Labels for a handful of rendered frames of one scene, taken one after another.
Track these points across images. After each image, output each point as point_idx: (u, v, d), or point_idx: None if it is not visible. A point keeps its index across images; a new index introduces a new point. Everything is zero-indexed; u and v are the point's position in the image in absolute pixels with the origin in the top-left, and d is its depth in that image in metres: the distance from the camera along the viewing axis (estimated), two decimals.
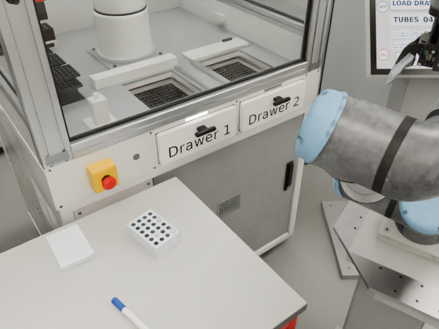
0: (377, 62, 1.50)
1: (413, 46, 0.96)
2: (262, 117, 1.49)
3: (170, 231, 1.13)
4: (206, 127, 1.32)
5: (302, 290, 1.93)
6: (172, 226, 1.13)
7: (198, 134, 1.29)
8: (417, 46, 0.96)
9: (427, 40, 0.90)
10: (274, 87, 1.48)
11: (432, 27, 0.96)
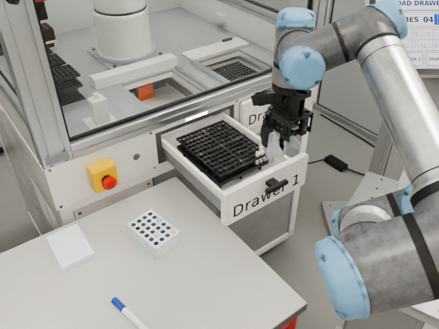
0: None
1: (268, 128, 0.98)
2: (262, 117, 1.49)
3: (170, 231, 1.13)
4: (277, 181, 1.12)
5: (302, 290, 1.93)
6: (172, 226, 1.13)
7: (269, 190, 1.09)
8: (268, 121, 0.98)
9: (289, 115, 0.94)
10: None
11: (262, 99, 0.99)
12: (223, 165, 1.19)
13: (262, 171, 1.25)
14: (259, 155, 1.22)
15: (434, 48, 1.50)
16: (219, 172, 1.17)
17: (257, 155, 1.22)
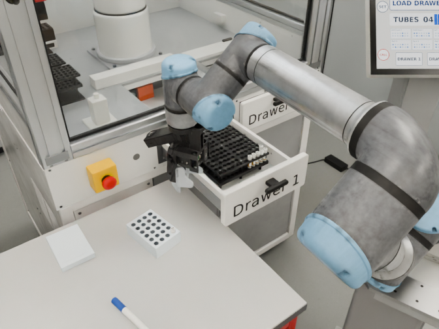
0: (377, 62, 1.50)
1: (174, 166, 1.03)
2: (262, 117, 1.49)
3: (170, 231, 1.13)
4: (277, 181, 1.12)
5: (302, 290, 1.93)
6: (172, 226, 1.13)
7: (269, 190, 1.09)
8: (172, 159, 1.02)
9: (192, 150, 1.00)
10: None
11: (159, 140, 1.03)
12: (223, 165, 1.19)
13: (262, 171, 1.25)
14: (259, 155, 1.22)
15: (434, 48, 1.50)
16: (219, 172, 1.17)
17: (257, 155, 1.22)
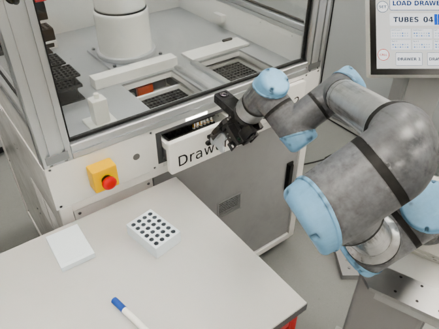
0: (377, 62, 1.50)
1: (219, 132, 1.17)
2: (262, 117, 1.49)
3: None
4: None
5: (302, 290, 1.93)
6: None
7: (208, 141, 1.26)
8: (221, 127, 1.16)
9: (239, 134, 1.13)
10: None
11: (223, 106, 1.15)
12: None
13: None
14: None
15: (434, 48, 1.50)
16: None
17: None
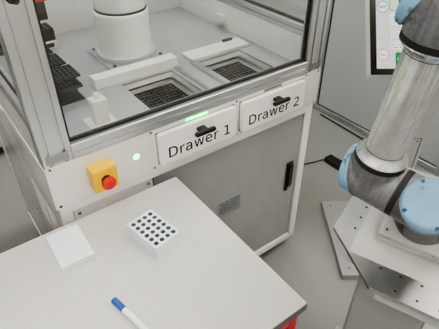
0: (377, 62, 1.50)
1: None
2: (262, 117, 1.49)
3: None
4: (206, 127, 1.32)
5: (302, 290, 1.93)
6: None
7: (198, 134, 1.29)
8: None
9: None
10: (274, 87, 1.48)
11: None
12: None
13: None
14: None
15: None
16: None
17: None
